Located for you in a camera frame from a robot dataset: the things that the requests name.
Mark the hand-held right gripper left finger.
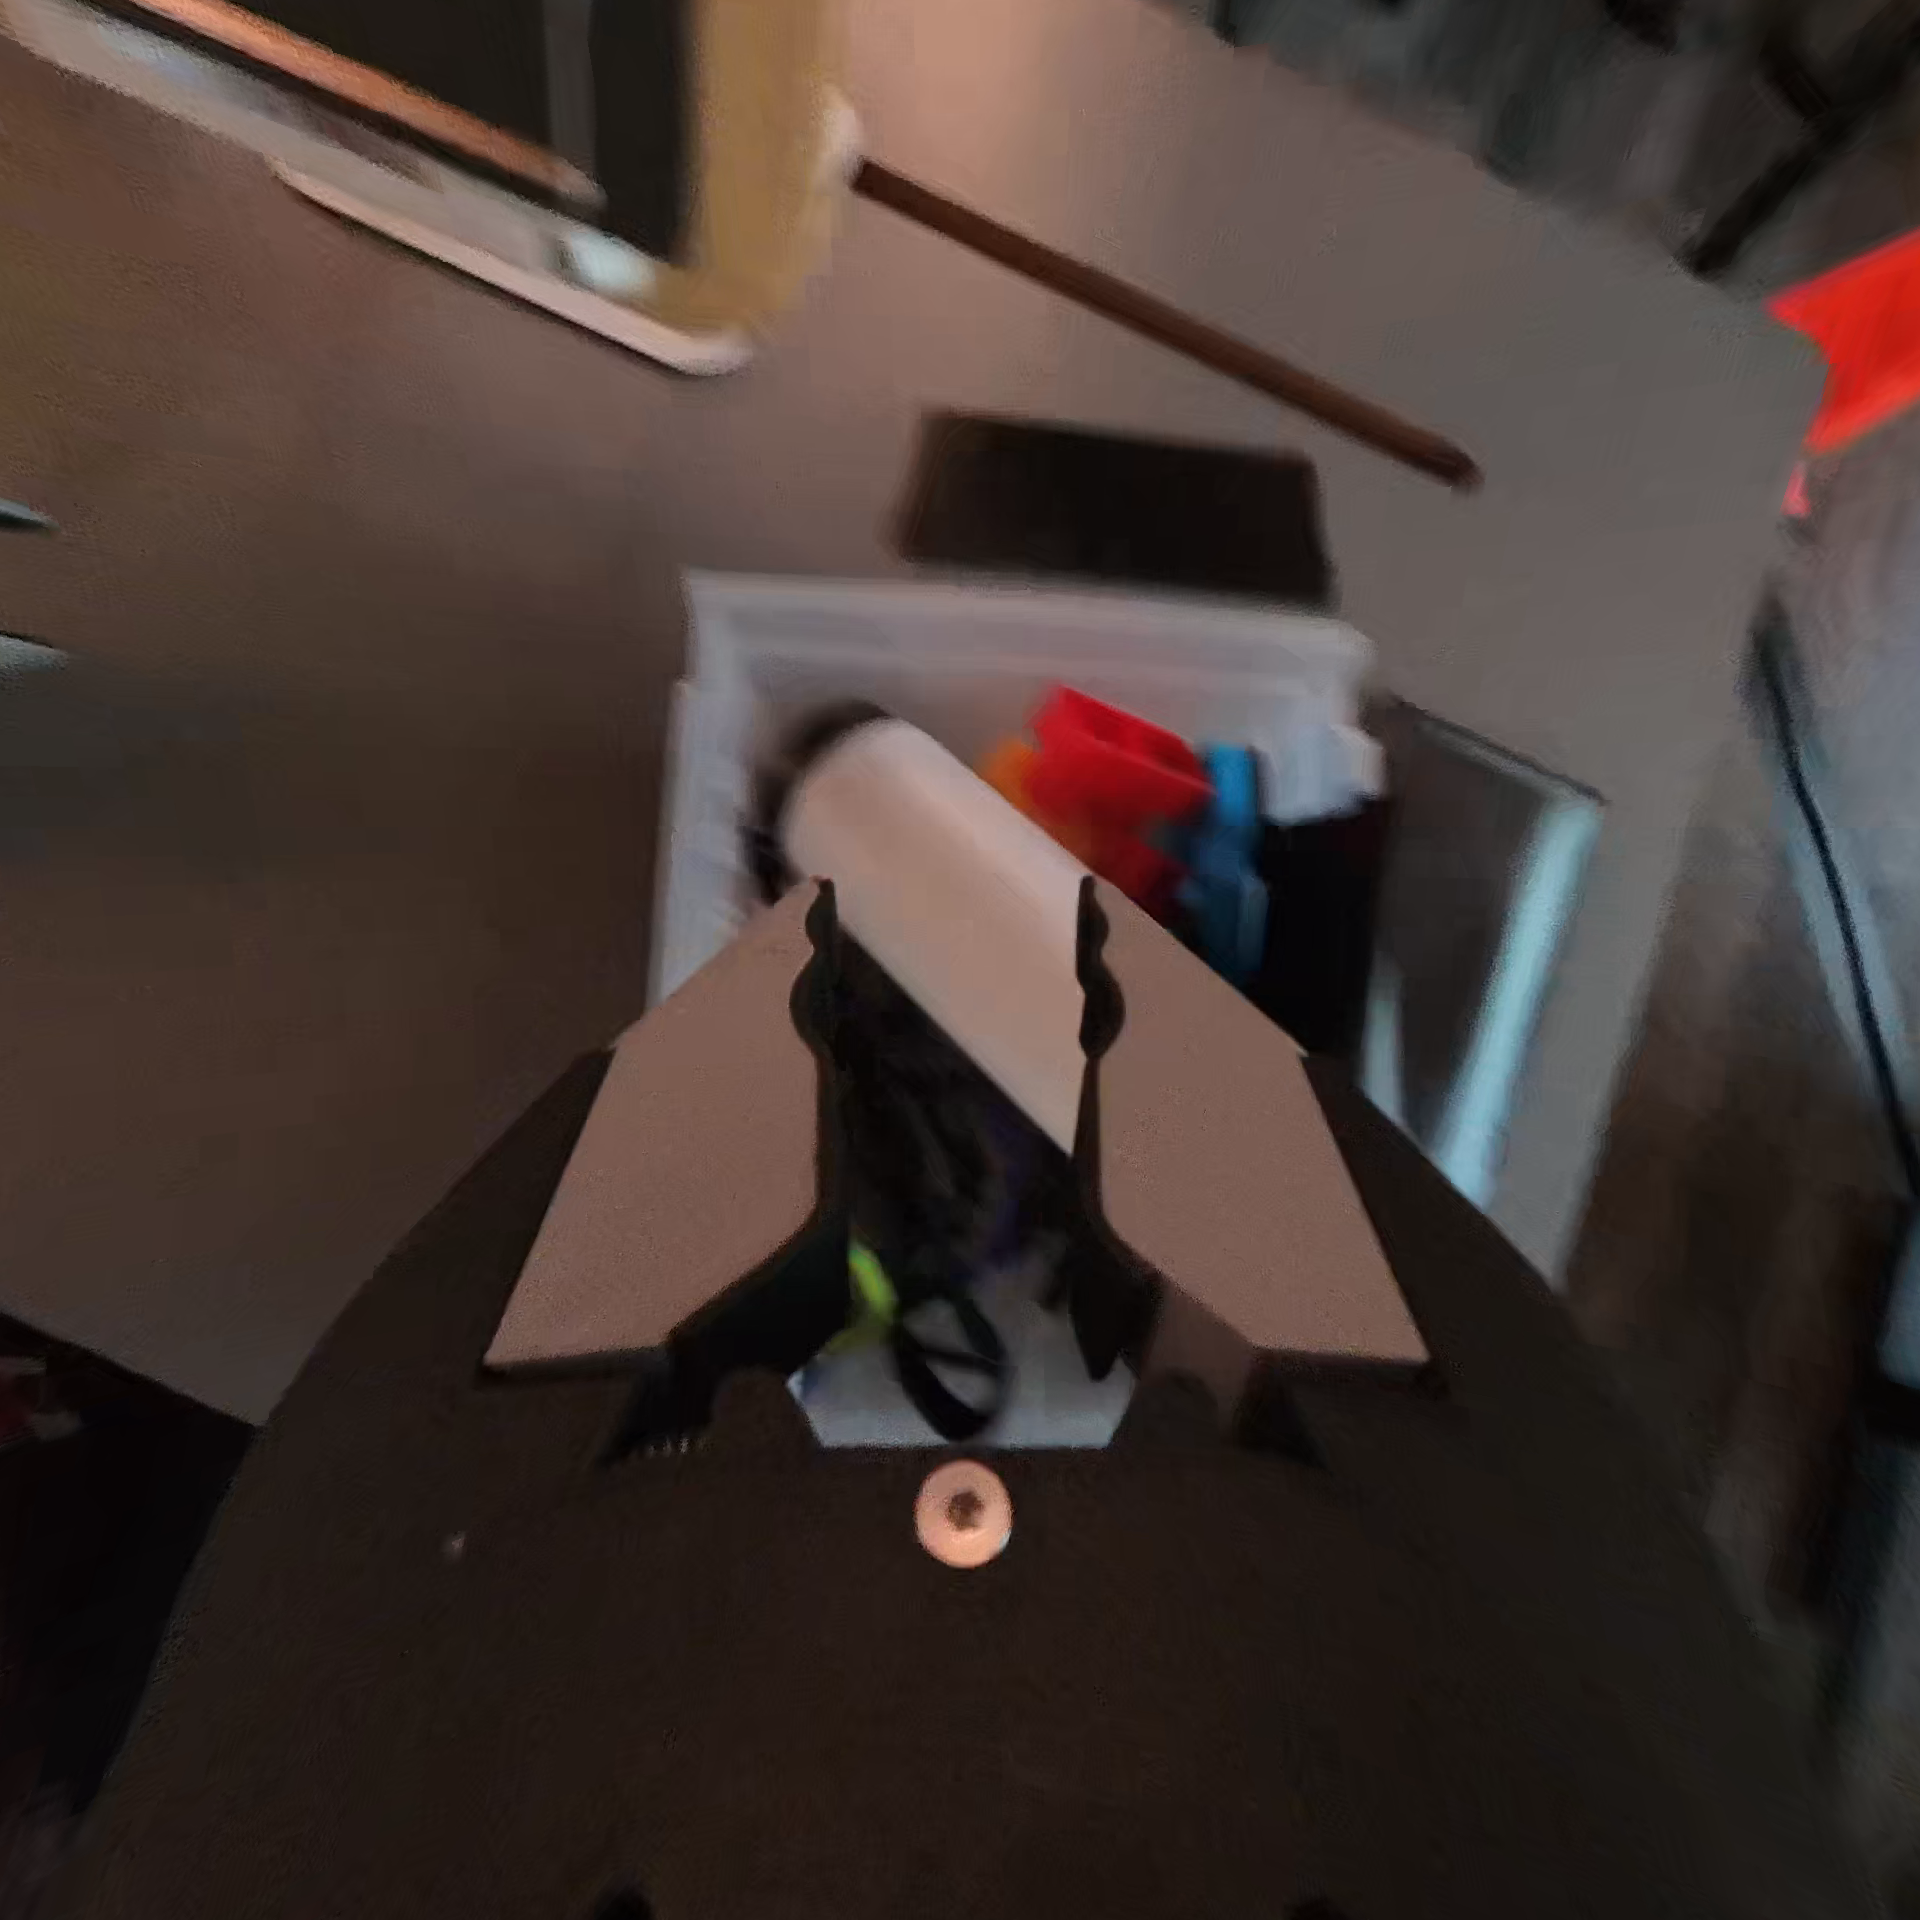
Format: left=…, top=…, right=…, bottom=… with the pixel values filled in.
left=479, top=880, right=857, bottom=1373

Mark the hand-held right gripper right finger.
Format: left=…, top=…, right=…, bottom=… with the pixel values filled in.
left=1068, top=877, right=1434, bottom=1375

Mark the clear plastic bin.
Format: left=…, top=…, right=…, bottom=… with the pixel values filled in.
left=651, top=569, right=1610, bottom=1448

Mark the bright red object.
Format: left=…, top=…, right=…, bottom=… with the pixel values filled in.
left=1766, top=231, right=1920, bottom=519

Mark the blue plastic piece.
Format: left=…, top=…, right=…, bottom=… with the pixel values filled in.
left=1177, top=745, right=1274, bottom=992

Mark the white paper roll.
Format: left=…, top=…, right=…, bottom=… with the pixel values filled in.
left=777, top=713, right=1109, bottom=1160

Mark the red plastic piece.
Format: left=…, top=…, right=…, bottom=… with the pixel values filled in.
left=1026, top=686, right=1217, bottom=920

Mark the black smartphone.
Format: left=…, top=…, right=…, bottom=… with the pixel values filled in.
left=895, top=409, right=1338, bottom=608

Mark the white stand base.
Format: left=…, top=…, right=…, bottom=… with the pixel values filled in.
left=276, top=157, right=753, bottom=377

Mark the wood-edged black board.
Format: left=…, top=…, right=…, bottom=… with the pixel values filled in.
left=0, top=0, right=859, bottom=337

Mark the black strap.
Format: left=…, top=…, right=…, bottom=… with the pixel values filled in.
left=825, top=960, right=1059, bottom=1440

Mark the black cable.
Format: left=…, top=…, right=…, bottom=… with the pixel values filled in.
left=1746, top=615, right=1920, bottom=1172

